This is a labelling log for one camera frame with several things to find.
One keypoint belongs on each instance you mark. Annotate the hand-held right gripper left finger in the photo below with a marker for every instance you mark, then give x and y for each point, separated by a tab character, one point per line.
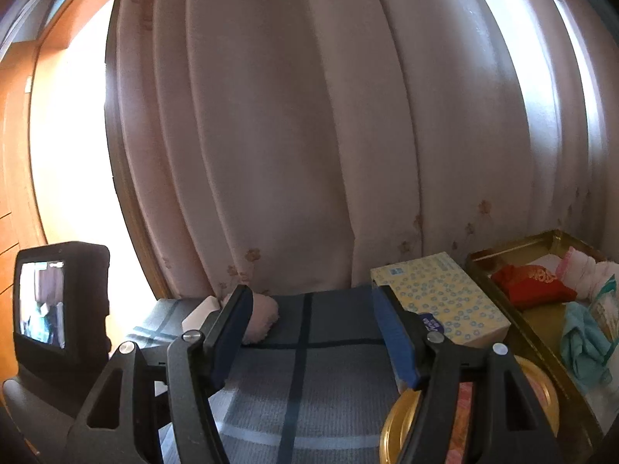
232	338

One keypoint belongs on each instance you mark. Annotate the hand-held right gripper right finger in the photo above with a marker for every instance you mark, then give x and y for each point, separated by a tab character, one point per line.
396	338

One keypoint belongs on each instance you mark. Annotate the red embroidered pouch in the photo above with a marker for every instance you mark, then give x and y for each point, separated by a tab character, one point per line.
527	285

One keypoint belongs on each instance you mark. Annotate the pale pink curtain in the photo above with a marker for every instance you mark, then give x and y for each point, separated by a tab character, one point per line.
290	130

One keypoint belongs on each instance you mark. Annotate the pink fluffy cloth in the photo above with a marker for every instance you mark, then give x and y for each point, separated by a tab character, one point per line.
261	319

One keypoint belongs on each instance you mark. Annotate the blue plaid cloth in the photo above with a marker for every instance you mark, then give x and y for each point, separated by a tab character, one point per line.
329	328

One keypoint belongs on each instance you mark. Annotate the white paper sheet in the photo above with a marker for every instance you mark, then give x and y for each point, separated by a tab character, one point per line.
546	258

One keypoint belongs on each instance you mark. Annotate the white pink-edged gauze cloth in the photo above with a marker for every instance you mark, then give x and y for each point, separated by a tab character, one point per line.
580	270

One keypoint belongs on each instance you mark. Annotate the round yellow tin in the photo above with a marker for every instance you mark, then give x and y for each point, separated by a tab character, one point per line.
537	391

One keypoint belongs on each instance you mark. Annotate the white foam block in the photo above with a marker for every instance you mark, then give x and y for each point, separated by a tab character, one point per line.
200	316

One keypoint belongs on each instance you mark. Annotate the golden tray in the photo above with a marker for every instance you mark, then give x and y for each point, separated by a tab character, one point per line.
537	333

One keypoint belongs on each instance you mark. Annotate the teal cloth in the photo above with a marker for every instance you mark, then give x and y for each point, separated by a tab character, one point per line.
580	343

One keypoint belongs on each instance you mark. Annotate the wooden door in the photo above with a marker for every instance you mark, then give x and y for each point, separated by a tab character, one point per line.
12	179

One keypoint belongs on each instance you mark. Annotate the yellow patterned tissue box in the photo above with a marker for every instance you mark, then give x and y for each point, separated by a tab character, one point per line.
449	299

